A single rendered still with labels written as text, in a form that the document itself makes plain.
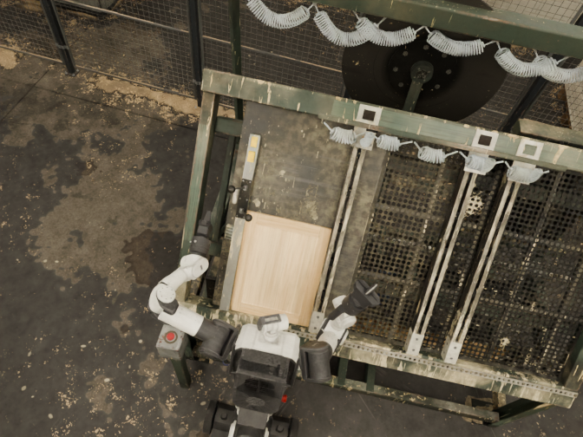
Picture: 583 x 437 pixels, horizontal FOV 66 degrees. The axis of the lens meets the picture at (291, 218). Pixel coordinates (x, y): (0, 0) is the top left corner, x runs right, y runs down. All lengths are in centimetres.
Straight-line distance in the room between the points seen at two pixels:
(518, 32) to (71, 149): 364
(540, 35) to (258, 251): 161
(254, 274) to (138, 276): 146
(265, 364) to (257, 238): 71
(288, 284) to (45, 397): 184
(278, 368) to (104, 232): 238
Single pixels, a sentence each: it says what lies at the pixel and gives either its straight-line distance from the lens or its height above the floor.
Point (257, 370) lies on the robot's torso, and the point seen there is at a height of 141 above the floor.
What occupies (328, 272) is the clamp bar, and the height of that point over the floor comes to 117.
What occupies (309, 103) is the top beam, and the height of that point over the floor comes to 183.
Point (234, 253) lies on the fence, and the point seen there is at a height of 117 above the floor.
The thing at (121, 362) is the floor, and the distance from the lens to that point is 341.
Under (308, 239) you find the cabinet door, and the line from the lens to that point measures 227.
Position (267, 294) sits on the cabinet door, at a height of 100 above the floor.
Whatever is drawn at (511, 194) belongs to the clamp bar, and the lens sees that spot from 232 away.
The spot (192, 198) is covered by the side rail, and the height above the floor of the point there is 136.
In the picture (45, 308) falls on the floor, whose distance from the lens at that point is 371.
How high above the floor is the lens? 318
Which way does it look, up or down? 55 degrees down
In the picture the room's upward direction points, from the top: 11 degrees clockwise
